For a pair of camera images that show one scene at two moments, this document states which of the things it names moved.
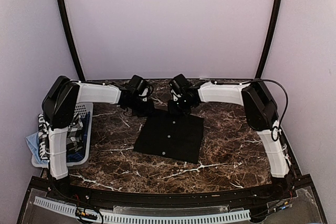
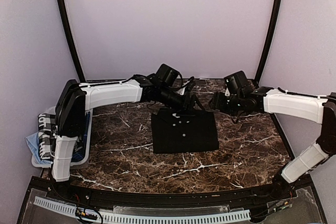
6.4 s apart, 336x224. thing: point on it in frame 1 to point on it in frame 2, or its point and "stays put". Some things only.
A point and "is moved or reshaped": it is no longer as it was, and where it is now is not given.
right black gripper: x=171 y=108 to x=217 y=103
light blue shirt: x=33 y=141 stays put
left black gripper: x=150 y=108 to x=189 y=105
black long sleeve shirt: x=177 y=136 is moved or reshaped
